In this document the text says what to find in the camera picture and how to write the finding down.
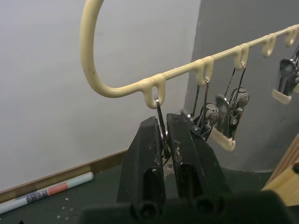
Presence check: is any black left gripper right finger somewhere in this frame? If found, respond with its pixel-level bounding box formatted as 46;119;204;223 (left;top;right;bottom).
166;113;231;200

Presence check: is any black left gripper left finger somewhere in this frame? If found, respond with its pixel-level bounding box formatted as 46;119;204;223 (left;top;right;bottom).
116;116;167;205

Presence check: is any metal hanger clip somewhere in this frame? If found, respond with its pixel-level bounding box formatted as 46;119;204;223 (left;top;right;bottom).
180;77;220;141
271;43;299;105
153;95;171;169
209;63;250;152

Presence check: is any wooden baseboard strip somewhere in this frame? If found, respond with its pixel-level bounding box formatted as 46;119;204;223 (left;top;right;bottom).
0;149;128;204

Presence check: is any rolled paper poster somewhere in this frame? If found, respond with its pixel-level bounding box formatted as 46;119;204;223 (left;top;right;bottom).
0;171;95;214

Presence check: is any light wooden stand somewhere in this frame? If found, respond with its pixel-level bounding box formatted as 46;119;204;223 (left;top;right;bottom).
261;134;299;207

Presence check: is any cream coated wire clip hanger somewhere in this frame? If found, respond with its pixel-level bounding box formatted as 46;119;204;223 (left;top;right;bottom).
79;0;299;110

